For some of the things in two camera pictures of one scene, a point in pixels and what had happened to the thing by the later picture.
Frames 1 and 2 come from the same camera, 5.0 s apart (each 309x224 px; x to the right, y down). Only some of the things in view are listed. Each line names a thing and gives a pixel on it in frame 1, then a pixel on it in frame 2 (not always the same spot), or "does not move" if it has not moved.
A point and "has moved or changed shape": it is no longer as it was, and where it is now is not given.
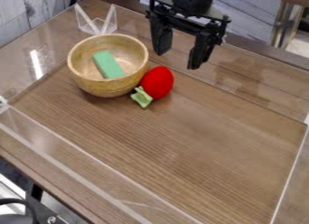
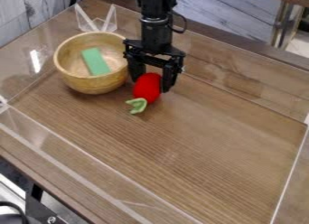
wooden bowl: x=107 y=63 has moved or changed shape
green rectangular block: x=107 y=65 to x=97 y=63
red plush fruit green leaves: x=157 y=83 has moved or changed shape
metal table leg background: x=287 y=24 does not move
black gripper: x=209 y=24 to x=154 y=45
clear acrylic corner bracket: x=99 y=26 does not move
